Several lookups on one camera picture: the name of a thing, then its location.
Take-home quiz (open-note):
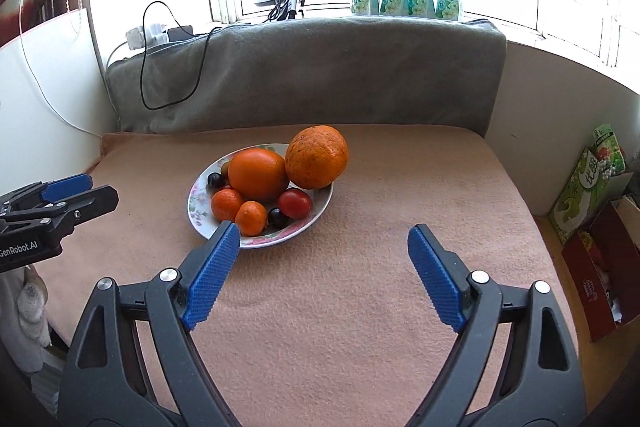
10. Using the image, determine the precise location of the dark purple grape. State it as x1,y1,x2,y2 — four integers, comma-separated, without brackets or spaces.
206,172,226,191
268,207,291,230

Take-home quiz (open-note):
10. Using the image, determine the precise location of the small tangerine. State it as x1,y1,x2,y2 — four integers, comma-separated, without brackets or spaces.
234,200,268,237
210,187,244,221

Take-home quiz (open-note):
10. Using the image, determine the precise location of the large smooth orange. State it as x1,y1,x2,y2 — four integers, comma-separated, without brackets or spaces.
228,147,290,202

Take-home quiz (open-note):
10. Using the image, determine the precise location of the large red tomato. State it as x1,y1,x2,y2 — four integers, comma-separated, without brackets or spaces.
278,188,312,220

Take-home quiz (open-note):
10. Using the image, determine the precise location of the speckled rough orange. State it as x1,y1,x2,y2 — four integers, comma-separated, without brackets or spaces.
285,124,349,190

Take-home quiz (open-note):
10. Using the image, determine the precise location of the stemmed brown longan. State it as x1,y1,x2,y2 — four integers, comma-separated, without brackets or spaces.
220,161,230,179

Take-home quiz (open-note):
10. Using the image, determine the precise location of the white gloved left hand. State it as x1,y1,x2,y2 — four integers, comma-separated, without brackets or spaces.
0,265,51,375

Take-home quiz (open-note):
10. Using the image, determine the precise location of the white cabinet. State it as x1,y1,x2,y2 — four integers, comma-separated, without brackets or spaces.
0,10,116,193

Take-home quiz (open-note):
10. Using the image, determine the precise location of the red cardboard box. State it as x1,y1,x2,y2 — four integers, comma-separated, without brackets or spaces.
562,196,639,343

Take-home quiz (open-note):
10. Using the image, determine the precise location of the floral white plate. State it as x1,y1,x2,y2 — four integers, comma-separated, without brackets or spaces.
186,143,334,249

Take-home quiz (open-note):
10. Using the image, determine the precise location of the white power strip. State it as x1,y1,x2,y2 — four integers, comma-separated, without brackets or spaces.
126,24,194,50

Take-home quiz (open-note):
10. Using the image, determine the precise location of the peach table cloth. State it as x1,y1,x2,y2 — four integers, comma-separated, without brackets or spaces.
38,126,563,426

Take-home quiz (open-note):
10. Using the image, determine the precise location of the green carton box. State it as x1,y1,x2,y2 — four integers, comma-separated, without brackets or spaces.
548,124,632,245

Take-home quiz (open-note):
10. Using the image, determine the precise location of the grey blanket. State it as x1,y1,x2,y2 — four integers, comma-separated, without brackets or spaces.
106,16,506,134

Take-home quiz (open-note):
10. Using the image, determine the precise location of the white cable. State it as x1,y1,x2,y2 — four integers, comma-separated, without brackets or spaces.
16,0,104,140

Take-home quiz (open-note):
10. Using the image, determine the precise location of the black cable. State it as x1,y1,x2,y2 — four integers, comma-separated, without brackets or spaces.
138,0,222,112

